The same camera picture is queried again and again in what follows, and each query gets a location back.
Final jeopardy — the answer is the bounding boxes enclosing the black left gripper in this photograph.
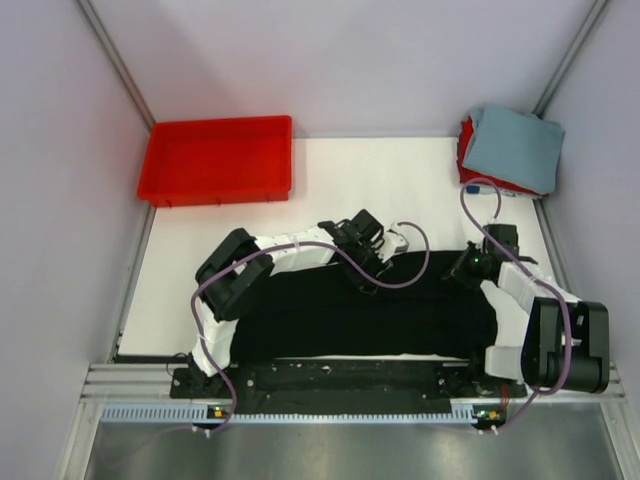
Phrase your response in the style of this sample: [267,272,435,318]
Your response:
[345,240,392,294]

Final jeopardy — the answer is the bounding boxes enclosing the black t-shirt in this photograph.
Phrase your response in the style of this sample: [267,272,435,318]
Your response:
[230,251,498,362]

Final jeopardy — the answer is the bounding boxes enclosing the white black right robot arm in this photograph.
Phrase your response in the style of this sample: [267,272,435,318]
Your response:
[443,224,610,396]

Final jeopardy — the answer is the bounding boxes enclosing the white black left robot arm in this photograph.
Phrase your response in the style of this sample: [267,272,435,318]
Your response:
[191,209,409,397]

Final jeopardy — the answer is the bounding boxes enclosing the white blue folded t-shirt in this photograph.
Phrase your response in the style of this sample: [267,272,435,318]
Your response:
[465,183,522,197]

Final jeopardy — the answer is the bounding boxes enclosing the light blue folded t-shirt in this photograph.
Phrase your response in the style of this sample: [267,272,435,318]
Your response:
[458,105,565,196]

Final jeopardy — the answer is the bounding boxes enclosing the red folded t-shirt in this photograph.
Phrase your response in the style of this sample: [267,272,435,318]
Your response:
[457,115,554,198]

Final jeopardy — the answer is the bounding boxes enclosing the red plastic bin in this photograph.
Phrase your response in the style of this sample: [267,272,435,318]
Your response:
[137,115,293,208]

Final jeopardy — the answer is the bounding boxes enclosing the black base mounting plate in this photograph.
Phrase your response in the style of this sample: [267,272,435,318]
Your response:
[170,359,527,414]

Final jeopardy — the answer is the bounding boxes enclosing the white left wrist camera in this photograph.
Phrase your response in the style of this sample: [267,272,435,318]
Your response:
[378,222,409,262]

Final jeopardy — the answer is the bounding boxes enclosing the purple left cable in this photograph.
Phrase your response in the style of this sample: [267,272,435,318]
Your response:
[189,220,431,441]

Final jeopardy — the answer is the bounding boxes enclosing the purple cable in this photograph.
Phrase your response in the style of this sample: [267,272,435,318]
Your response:
[459,178,574,436]
[189,220,431,441]

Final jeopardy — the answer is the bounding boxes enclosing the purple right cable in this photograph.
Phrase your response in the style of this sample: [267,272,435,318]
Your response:
[459,178,574,436]

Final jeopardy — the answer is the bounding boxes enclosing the grey slotted cable duct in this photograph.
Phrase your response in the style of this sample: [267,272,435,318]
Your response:
[100,403,503,426]

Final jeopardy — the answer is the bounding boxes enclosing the aluminium right corner post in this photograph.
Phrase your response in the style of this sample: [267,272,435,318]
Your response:
[532,0,612,118]

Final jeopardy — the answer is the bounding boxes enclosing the aluminium frame rail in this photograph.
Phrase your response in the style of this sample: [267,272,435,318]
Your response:
[73,0,155,132]

